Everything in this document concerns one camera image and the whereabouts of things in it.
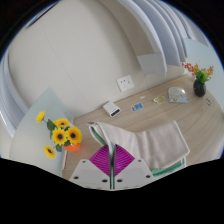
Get orange flowers in black vase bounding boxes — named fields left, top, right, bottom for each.
left=181, top=62, right=215, bottom=98

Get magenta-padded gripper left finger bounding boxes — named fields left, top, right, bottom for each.
left=68, top=143, right=113, bottom=190

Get beige and green towel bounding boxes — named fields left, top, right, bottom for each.
left=87, top=120, right=191, bottom=190

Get fan-shaped printed card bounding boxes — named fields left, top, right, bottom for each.
left=168, top=86, right=189, bottom=104

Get white wall socket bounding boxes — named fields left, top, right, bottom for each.
left=116, top=74, right=135, bottom=93

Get frosted glass desk partition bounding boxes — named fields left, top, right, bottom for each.
left=8, top=87, right=75, bottom=178
left=181, top=37, right=224, bottom=111

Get sunflowers in orange vase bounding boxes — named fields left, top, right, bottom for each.
left=35, top=110, right=83, bottom=160

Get small blue card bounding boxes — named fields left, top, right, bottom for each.
left=131, top=102, right=144, bottom=112

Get white pleated curtain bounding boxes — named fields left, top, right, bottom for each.
left=0, top=56, right=29, bottom=141
left=116, top=0, right=209, bottom=73

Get small white box device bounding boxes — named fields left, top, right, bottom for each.
left=102, top=100, right=122, bottom=118

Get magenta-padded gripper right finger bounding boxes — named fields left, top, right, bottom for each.
left=114, top=143, right=157, bottom=190

